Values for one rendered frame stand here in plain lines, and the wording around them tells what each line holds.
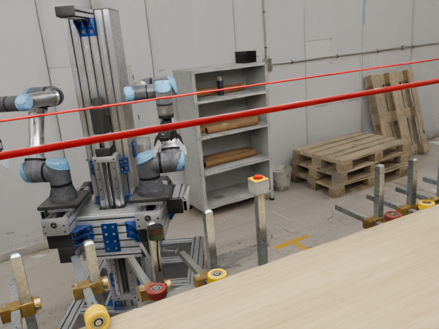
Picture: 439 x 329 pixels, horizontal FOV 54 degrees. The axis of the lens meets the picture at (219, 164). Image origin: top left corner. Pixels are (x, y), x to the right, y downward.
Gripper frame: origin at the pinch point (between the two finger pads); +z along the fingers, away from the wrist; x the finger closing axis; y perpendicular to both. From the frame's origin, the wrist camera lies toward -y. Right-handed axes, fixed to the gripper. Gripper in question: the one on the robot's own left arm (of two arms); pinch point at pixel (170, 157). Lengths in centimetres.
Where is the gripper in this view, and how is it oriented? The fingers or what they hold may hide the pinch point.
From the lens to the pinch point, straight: 200.7
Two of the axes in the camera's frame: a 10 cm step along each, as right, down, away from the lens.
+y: 0.0, -2.8, 9.6
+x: -10.0, 0.8, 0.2
